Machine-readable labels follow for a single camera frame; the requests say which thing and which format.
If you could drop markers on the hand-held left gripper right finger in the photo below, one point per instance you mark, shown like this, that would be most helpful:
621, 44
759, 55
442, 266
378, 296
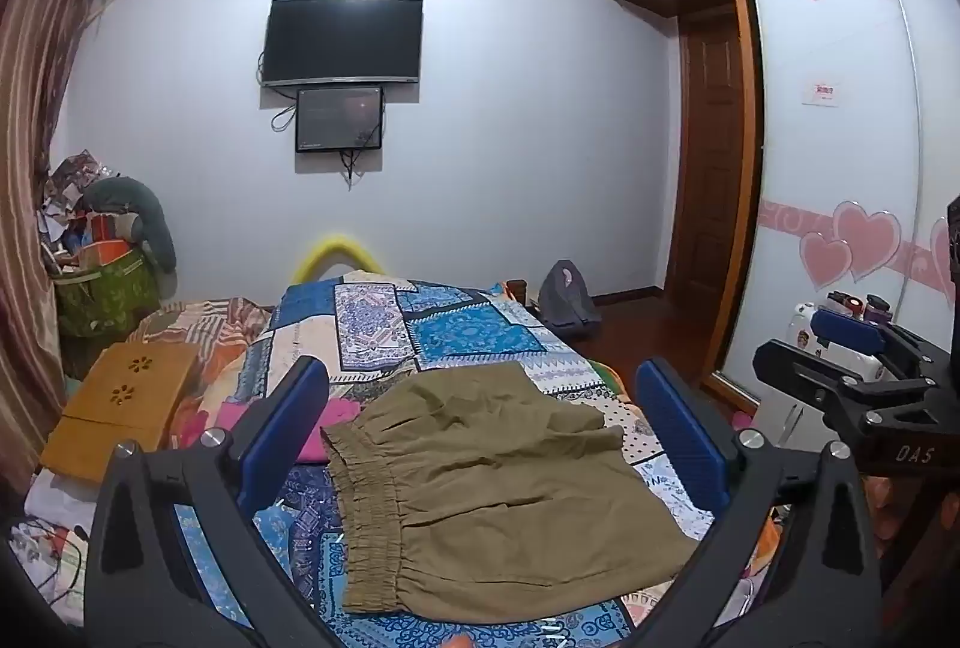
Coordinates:
686, 438

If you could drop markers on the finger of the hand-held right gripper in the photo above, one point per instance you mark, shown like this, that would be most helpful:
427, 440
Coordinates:
851, 333
810, 378

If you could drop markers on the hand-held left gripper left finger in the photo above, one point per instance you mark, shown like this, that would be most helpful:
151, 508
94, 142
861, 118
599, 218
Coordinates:
289, 427

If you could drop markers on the khaki pants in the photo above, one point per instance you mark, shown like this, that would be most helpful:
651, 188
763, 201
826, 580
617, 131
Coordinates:
510, 490

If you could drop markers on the pink patterned fleece blanket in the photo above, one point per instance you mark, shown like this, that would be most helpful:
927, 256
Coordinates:
337, 415

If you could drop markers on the orange striped blanket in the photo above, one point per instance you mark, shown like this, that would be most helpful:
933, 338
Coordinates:
217, 325

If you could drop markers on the wooden lap desk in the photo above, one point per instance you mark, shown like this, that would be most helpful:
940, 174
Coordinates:
120, 415

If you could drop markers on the grey bag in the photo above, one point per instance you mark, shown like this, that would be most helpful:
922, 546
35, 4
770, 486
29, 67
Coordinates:
566, 299

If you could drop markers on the yellow foam tube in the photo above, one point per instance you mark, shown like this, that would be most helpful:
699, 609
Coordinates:
330, 247

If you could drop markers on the blue patchwork bed blanket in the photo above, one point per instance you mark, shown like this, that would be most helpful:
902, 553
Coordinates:
465, 329

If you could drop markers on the heart-print sliding wardrobe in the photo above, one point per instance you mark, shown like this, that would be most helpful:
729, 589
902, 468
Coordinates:
832, 130

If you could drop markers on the brown wooden door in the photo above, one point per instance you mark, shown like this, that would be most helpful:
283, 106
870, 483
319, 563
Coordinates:
705, 168

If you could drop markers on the green storage box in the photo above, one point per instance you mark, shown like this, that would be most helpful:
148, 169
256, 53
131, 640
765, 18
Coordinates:
105, 295

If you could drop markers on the grey neck pillow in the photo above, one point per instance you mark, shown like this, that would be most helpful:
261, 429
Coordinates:
154, 220

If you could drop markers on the white patterned sheet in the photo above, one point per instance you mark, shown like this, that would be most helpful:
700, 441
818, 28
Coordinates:
52, 513

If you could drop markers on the pile of papers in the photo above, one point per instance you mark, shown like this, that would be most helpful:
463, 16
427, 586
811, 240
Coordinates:
64, 190

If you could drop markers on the brown striped curtain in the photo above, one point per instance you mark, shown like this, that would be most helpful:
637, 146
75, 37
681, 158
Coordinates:
30, 168

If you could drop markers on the small black wall monitor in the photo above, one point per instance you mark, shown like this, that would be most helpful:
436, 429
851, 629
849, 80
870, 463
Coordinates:
337, 119

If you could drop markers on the black wall television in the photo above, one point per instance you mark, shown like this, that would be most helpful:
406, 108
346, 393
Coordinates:
341, 40

